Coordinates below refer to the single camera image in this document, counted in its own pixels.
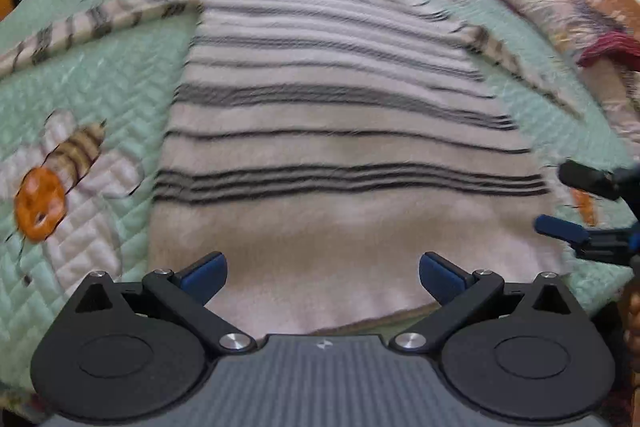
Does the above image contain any floral duvet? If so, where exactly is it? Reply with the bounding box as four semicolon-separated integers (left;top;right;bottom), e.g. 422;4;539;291
440;0;640;132

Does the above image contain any green quilted bee bedspread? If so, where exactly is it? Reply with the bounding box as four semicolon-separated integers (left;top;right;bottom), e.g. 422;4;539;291
0;0;640;408

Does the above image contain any red striped cloth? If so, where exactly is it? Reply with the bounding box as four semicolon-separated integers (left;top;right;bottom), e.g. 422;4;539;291
576;31;640;74

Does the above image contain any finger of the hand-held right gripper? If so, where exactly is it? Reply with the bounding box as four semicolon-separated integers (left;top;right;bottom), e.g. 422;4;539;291
557;159;640;204
533;214;640;265

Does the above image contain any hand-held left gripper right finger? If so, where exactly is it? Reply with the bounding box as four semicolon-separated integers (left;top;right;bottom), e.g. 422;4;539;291
390;252;573;353

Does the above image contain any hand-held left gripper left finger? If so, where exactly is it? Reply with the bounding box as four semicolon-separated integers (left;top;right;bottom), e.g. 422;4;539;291
75;251;257;354

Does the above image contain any white black-striped sweater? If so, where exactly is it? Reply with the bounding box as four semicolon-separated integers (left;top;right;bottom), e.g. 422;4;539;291
0;0;587;338

